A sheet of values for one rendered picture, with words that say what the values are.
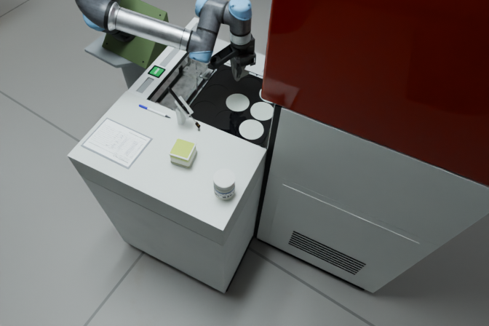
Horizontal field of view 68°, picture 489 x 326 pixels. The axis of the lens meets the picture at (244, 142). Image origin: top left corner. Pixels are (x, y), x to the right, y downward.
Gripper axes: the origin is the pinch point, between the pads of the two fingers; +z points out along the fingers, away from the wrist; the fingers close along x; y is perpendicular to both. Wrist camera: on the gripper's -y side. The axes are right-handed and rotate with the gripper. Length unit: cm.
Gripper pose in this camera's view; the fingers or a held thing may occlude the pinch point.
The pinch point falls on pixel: (235, 78)
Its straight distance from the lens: 150.3
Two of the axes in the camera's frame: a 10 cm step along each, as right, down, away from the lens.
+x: -3.9, -7.8, 4.9
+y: 9.2, -3.2, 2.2
